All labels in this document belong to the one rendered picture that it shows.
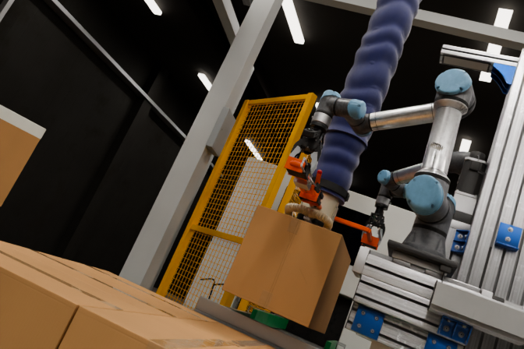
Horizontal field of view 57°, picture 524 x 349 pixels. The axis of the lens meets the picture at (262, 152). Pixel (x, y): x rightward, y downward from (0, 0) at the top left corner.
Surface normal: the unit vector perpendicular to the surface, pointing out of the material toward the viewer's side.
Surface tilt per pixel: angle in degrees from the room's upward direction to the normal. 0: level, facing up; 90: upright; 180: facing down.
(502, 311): 90
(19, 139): 90
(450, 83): 82
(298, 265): 90
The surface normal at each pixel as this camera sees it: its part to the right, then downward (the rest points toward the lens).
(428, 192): -0.51, -0.32
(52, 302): -0.17, -0.36
